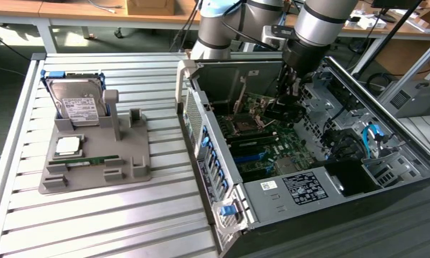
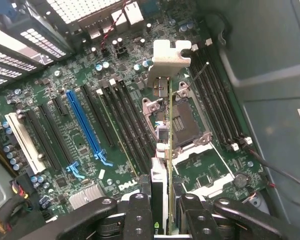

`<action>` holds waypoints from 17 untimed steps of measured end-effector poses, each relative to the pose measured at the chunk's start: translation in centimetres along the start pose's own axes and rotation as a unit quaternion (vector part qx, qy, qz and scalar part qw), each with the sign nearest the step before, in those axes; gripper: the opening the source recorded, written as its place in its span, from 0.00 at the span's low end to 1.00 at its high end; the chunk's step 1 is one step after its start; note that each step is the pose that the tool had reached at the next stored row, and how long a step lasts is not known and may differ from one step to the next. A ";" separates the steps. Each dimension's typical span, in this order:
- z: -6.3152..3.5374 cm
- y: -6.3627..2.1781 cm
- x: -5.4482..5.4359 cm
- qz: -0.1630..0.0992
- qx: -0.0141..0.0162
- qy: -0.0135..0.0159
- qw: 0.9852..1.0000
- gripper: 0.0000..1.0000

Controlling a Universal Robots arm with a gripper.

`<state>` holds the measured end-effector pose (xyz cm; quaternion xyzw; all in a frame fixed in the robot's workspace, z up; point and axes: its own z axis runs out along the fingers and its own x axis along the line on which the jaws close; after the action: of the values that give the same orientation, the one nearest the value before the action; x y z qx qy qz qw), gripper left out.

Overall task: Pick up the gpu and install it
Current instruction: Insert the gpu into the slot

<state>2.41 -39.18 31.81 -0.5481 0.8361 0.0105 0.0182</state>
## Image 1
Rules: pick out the grey parts rack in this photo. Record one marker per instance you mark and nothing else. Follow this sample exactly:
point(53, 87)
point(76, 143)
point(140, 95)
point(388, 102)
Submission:
point(96, 146)

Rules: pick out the blue case latch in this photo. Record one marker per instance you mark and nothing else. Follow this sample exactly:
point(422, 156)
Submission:
point(226, 210)

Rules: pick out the aluminium profile frame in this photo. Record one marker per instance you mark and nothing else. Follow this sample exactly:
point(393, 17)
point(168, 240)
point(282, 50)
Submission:
point(421, 57)

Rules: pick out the blue card retention clip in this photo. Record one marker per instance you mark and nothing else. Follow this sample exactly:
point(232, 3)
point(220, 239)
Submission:
point(218, 172)
point(216, 163)
point(205, 141)
point(212, 153)
point(222, 180)

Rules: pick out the wooden desk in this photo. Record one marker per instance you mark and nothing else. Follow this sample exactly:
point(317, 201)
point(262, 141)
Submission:
point(21, 13)
point(426, 33)

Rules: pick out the small white yellow box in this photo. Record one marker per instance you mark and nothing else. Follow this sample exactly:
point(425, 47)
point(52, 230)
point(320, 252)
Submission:
point(354, 22)

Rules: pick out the grey power supply unit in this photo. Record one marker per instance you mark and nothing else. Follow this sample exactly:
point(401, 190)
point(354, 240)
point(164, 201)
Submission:
point(269, 204)

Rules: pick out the grey tower computer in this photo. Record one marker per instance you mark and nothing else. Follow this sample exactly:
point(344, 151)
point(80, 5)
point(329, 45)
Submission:
point(416, 102)

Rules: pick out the CPU socket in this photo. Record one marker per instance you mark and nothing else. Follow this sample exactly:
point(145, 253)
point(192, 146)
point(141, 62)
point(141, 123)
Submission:
point(244, 125)

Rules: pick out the green RAM stick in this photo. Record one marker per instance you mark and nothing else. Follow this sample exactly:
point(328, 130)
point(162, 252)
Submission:
point(93, 160)

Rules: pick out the green motherboard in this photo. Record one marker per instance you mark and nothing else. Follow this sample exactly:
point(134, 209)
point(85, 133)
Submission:
point(293, 158)

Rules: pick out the graphics card with metal bracket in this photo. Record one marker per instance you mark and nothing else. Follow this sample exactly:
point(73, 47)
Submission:
point(254, 104)

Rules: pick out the black monitor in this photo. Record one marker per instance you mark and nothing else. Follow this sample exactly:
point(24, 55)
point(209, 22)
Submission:
point(386, 17)

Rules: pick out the open black PC case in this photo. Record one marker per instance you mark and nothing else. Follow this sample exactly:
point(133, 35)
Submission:
point(308, 236)

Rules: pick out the black tripod pole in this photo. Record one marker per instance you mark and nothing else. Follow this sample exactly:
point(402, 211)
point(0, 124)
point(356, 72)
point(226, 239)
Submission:
point(389, 36)

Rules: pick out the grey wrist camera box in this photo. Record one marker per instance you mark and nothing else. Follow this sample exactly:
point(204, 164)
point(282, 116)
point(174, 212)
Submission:
point(272, 37)

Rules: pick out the dark RAM stick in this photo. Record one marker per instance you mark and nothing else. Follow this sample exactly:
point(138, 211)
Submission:
point(254, 143)

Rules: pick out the blue expansion slot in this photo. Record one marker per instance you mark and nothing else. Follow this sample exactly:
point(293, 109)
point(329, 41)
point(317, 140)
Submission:
point(250, 158)

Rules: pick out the small metal disk bay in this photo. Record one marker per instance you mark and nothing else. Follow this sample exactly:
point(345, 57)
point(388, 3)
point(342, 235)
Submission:
point(386, 172)

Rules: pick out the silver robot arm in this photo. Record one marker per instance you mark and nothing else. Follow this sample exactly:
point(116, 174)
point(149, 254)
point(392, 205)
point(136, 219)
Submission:
point(322, 24)

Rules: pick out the brown cardboard box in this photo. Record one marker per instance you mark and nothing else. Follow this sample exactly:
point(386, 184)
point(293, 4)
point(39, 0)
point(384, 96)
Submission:
point(150, 6)

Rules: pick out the hard disk in blue caddy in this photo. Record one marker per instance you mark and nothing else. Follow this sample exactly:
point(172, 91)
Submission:
point(74, 91)

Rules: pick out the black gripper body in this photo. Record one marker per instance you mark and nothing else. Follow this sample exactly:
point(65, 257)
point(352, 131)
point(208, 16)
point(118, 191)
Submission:
point(304, 57)

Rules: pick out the black caster wheel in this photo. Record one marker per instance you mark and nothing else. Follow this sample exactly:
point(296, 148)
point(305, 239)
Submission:
point(118, 33)

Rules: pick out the silver CPU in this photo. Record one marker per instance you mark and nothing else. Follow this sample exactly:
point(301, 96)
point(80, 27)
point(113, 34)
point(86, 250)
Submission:
point(68, 146)

